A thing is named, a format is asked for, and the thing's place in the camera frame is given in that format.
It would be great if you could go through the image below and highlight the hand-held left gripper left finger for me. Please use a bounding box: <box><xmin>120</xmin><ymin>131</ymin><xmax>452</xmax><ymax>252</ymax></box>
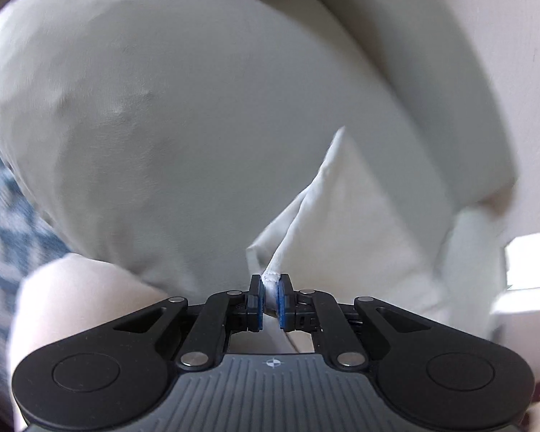
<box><xmin>112</xmin><ymin>274</ymin><xmax>265</xmax><ymax>372</ymax></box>

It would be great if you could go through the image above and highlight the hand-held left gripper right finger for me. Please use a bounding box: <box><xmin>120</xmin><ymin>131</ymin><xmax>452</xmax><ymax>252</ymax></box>
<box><xmin>278</xmin><ymin>274</ymin><xmax>433</xmax><ymax>370</ymax></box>

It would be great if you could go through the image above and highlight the white script-print t-shirt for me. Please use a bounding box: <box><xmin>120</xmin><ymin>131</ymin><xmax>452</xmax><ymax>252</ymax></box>
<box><xmin>245</xmin><ymin>126</ymin><xmax>516</xmax><ymax>356</ymax></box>

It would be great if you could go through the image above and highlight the beige cloth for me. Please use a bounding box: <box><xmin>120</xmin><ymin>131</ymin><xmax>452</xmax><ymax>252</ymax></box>
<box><xmin>8</xmin><ymin>252</ymin><xmax>199</xmax><ymax>432</ymax></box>

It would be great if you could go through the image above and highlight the grey sofa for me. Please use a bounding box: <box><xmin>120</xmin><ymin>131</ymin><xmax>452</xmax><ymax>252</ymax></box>
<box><xmin>0</xmin><ymin>0</ymin><xmax>520</xmax><ymax>300</ymax></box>

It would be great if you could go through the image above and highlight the window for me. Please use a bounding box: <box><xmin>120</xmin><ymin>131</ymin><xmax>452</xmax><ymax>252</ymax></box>
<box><xmin>490</xmin><ymin>233</ymin><xmax>540</xmax><ymax>316</ymax></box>

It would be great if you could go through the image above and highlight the blue patterned rug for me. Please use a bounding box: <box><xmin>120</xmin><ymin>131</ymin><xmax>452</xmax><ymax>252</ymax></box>
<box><xmin>0</xmin><ymin>121</ymin><xmax>70</xmax><ymax>397</ymax></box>

